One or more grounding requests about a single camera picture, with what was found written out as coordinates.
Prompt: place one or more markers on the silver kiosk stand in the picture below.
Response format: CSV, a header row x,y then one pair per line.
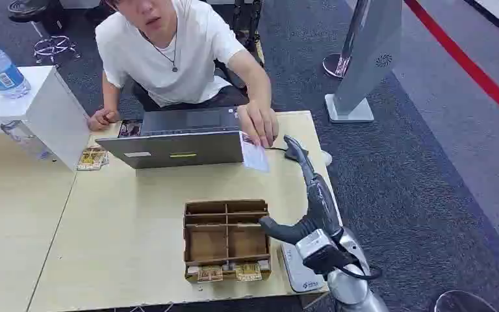
x,y
363,60

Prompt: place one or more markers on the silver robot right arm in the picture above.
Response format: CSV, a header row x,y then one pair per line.
x,y
353,290

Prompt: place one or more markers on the person's left hand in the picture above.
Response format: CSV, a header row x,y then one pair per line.
x,y
259,122

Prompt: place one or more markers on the round metal stand base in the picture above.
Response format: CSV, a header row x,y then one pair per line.
x,y
334,65

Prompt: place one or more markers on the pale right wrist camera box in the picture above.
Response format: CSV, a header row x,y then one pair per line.
x,y
318,252

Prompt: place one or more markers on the stack of yellow cards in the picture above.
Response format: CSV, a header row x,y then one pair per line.
x,y
92,158

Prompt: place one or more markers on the yellow printed card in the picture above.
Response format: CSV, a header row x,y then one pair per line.
x,y
209,274
248,272

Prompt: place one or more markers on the red floor tape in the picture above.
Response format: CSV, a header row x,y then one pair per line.
x,y
469,64

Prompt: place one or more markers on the white round object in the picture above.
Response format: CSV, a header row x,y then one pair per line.
x,y
327,157

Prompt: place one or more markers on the white flat device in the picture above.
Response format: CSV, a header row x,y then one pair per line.
x,y
299,271

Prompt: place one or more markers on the white printed card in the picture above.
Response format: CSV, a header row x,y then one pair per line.
x,y
254,159

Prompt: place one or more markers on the dark printed card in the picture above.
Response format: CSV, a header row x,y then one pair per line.
x,y
130,128

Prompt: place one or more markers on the round grey stool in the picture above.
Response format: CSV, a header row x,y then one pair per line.
x,y
462,302

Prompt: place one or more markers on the white desk riser box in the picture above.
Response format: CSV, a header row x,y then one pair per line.
x,y
38,112

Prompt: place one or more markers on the grey laptop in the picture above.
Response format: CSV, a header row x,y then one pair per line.
x,y
176,148

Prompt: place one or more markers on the wooden card box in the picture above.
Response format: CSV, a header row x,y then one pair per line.
x,y
226,241

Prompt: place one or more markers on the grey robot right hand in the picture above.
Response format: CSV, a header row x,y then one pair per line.
x,y
320,206

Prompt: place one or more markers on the person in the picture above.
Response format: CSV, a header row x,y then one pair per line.
x,y
167,56

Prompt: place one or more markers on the black office chair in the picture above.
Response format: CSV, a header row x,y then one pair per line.
x,y
45,26

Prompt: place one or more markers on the person's right hand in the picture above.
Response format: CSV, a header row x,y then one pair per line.
x,y
103,119

